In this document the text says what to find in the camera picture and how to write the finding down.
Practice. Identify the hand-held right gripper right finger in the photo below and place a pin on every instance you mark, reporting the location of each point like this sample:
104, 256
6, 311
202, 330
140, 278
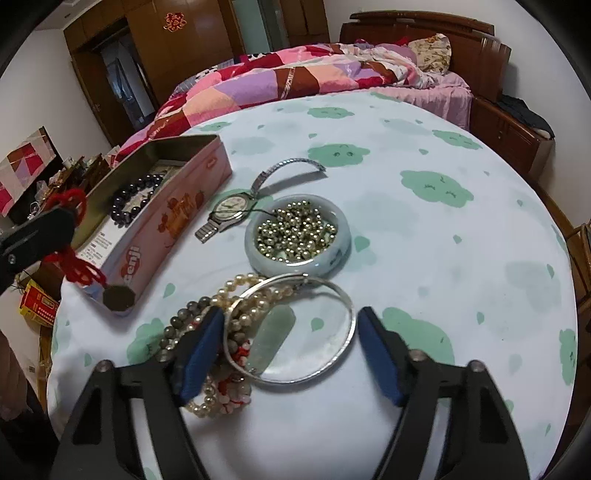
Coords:
378, 355

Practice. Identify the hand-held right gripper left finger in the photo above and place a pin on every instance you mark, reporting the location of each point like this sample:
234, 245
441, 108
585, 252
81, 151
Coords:
203, 355

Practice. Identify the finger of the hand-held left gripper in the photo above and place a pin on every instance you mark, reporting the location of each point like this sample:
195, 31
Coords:
41, 235

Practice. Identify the silver bangle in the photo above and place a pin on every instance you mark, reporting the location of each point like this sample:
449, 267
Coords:
353, 325

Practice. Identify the green jade pendant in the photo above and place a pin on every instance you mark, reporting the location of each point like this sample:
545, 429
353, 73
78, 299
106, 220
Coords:
270, 337

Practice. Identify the pink metal tin box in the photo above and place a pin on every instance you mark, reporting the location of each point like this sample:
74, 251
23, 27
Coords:
152, 240

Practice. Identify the pale jade bangle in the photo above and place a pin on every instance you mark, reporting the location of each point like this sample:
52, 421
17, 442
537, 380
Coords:
295, 268

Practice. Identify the silver wristwatch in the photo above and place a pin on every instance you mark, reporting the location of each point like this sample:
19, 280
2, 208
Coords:
229, 206

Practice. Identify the person's left forearm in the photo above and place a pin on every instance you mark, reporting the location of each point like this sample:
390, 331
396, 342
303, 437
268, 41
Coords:
9, 374

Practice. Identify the patchwork television cover cloth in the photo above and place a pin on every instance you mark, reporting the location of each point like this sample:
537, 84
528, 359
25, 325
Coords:
23, 170

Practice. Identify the red cardboard box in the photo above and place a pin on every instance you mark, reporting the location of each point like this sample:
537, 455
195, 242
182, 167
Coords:
39, 304

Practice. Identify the cluttered wooden television stand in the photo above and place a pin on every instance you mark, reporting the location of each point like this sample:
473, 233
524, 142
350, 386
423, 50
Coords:
74, 170

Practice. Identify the person's dark clothing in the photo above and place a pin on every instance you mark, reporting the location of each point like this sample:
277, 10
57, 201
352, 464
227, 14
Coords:
27, 443

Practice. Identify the wooden chair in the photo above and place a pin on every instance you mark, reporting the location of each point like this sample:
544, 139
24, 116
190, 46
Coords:
581, 254

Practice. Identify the brown wooden wardrobe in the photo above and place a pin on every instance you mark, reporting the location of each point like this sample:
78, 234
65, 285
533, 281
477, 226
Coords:
194, 50

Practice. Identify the red paper decoration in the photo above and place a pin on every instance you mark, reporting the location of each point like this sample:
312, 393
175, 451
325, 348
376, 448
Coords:
173, 21

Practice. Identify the wooden nightstand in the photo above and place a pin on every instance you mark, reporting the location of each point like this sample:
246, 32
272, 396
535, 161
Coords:
508, 134

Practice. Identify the dark clothes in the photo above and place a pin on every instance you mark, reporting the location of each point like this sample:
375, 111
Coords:
524, 113

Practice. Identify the patchwork quilt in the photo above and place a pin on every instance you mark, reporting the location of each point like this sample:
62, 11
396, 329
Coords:
277, 78

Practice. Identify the floral pillow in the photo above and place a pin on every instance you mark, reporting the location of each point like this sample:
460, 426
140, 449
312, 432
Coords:
431, 50

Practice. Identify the wooden headboard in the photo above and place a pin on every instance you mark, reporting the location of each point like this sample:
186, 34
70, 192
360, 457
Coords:
480, 50

